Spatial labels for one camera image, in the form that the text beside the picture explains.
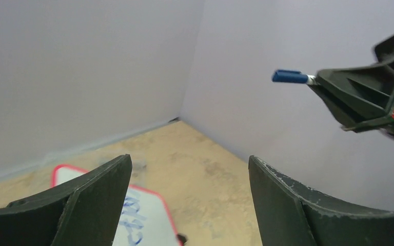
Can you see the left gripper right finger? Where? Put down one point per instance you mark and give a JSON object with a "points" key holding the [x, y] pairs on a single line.
{"points": [[291, 213]]}

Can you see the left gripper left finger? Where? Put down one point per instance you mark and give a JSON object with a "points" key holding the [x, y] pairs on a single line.
{"points": [[43, 218]]}

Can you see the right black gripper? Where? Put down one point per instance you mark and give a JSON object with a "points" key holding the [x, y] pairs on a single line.
{"points": [[361, 98]]}

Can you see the white whiteboard marker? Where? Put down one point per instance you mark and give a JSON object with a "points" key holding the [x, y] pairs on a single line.
{"points": [[311, 80]]}

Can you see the red framed whiteboard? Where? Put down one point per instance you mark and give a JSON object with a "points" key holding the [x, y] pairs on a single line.
{"points": [[142, 217]]}

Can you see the blue marker cap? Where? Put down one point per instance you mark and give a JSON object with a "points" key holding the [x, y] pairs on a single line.
{"points": [[289, 76]]}

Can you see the clear plastic screw box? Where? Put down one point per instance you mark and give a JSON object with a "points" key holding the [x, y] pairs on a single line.
{"points": [[139, 165]]}

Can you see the black board foot clip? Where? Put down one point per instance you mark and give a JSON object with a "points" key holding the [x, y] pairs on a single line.
{"points": [[182, 239]]}

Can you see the aluminium frame rail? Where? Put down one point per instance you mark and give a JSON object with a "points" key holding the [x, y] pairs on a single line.
{"points": [[174, 120]]}

